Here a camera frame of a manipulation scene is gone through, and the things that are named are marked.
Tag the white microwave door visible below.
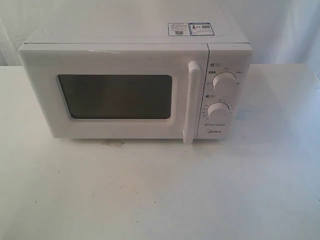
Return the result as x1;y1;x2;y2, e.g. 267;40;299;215
18;43;209;143

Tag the white microwave oven body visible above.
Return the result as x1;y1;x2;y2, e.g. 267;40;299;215
21;0;253;144

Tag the lower white control knob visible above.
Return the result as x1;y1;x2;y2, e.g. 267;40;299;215
207;102;230;122

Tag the white control knob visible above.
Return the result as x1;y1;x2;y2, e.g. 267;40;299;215
212;72;238;97
207;102;230;122

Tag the upper white control knob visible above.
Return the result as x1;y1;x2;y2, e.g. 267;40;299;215
212;72;238;97

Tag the blue white warning sticker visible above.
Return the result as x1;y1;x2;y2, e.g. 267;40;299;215
167;22;215;37

